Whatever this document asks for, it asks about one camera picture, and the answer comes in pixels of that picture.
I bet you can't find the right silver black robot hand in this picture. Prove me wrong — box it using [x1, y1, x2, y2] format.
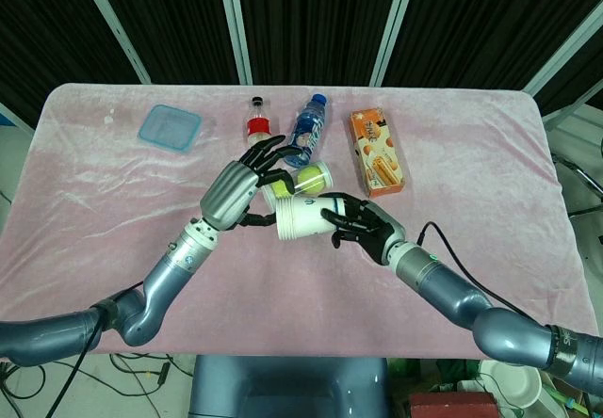
[318, 192, 407, 265]

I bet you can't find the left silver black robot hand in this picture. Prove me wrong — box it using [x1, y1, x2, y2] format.
[200, 135, 299, 233]

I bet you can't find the white paper cup with logo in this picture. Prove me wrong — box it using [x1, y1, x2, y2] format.
[275, 194, 341, 240]

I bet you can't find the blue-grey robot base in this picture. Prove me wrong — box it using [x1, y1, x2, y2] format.
[187, 355, 392, 418]

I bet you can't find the clear bottle with red label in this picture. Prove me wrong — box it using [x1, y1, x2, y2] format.
[244, 96, 274, 150]

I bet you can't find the clear tennis ball tube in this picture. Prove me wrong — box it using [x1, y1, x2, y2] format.
[261, 160, 334, 202]

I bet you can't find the orange biscuit box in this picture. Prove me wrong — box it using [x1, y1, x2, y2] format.
[348, 106, 407, 200]

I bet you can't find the blue plastic lid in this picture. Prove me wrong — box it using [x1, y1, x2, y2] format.
[136, 103, 204, 155]

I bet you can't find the pink velvet tablecloth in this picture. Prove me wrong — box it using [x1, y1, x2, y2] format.
[0, 82, 593, 359]

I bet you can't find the blue drink bottle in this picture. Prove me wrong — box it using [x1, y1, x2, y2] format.
[281, 93, 330, 169]

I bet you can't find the green plastic bag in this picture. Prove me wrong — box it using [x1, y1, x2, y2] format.
[388, 356, 480, 394]

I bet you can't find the red box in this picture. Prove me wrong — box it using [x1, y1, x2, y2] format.
[408, 392, 500, 418]

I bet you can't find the white plastic bowl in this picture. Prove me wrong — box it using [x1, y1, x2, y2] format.
[478, 359, 544, 410]

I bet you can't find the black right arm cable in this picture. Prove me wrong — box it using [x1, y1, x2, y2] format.
[416, 221, 550, 330]

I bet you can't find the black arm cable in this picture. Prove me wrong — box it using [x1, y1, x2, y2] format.
[416, 221, 550, 330]
[46, 281, 145, 418]

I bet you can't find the white partition frame post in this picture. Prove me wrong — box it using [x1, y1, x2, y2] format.
[217, 0, 253, 86]
[524, 0, 603, 97]
[369, 0, 421, 88]
[74, 0, 153, 85]

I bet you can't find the black floor cable with plug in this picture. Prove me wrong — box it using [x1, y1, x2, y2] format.
[107, 352, 173, 396]

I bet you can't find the black metal chair frame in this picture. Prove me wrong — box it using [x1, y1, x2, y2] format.
[550, 137, 603, 219]

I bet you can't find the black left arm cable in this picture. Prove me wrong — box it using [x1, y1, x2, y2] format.
[46, 281, 145, 418]

